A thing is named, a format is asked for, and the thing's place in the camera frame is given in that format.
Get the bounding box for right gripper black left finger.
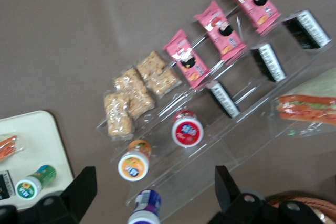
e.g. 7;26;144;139
0;165;98;224

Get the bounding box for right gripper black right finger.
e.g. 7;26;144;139
206;165;324;224

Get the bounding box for green gum bottle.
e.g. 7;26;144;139
14;164;57;200

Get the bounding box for orange gum bottle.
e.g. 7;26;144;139
117;139;153;182

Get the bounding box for cream plastic tray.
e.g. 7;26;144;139
0;110;75;210

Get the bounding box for blue gum bottle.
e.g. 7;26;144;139
127;189;162;224

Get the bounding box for red gum bottle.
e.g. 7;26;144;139
171;109;204;148

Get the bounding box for clear acrylic step stand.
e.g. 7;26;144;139
95;8;336;222

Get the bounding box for dark brown wicker basket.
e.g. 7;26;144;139
265;191;336;224

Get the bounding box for black tissue pack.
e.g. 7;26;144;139
205;80;242;119
281;9;331;51
248;42;287;83
0;169;17;201

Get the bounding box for wrapped triangle sandwich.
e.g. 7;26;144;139
272;67;336;138
0;134;27;162

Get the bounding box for wrapped rice crisp bar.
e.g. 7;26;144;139
113;67;155;119
103;92;135;141
135;50;182;98

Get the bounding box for pink snack pack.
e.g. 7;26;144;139
162;29;211;90
193;0;248;62
225;0;282;35

